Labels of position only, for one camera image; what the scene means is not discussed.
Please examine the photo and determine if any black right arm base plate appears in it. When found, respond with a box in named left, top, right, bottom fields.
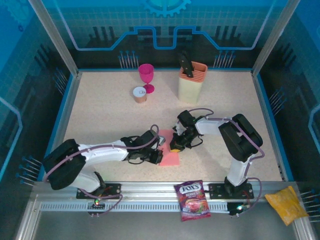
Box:
left=208, top=182, right=253, bottom=200

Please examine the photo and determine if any black handled knife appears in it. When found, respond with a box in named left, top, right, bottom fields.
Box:
left=177, top=51, right=196, bottom=78

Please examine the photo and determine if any tin can with pull tab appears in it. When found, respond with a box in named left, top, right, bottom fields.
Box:
left=132, top=86, right=148, bottom=104

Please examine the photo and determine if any aluminium frame rail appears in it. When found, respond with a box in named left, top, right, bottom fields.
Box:
left=32, top=181, right=300, bottom=202

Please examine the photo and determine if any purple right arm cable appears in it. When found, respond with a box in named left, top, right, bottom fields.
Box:
left=188, top=107, right=266, bottom=213

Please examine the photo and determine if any yellow snack bag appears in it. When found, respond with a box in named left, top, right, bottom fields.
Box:
left=264, top=185, right=310, bottom=227

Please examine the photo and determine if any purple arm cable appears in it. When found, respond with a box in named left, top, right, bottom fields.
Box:
left=44, top=124, right=161, bottom=218
left=188, top=107, right=266, bottom=213

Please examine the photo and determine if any small circuit board with LED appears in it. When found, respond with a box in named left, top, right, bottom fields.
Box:
left=91, top=197, right=106, bottom=209
left=228, top=202, right=247, bottom=216

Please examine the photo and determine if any pink cloth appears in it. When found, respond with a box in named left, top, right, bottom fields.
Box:
left=158, top=128, right=181, bottom=167

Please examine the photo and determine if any purple Fox's candy bag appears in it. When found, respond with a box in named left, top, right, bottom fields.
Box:
left=173, top=180, right=212, bottom=223

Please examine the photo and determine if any slotted grey cable duct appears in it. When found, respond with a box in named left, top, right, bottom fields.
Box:
left=39, top=201, right=232, bottom=213

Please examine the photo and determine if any aluminium frame post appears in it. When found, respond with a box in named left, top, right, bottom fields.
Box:
left=27, top=0, right=80, bottom=77
left=250, top=0, right=301, bottom=77

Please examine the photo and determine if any magenta plastic goblet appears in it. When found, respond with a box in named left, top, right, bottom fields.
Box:
left=138, top=63, right=156, bottom=95

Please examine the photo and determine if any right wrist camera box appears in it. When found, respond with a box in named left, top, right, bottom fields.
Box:
left=171, top=121, right=185, bottom=137

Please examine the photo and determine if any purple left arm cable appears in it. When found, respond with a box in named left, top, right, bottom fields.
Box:
left=44, top=124, right=161, bottom=218

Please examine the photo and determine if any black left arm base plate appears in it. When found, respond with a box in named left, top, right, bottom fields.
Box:
left=76, top=182, right=122, bottom=200

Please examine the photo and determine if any beige knife block orange top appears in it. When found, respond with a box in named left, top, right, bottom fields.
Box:
left=177, top=62, right=208, bottom=105

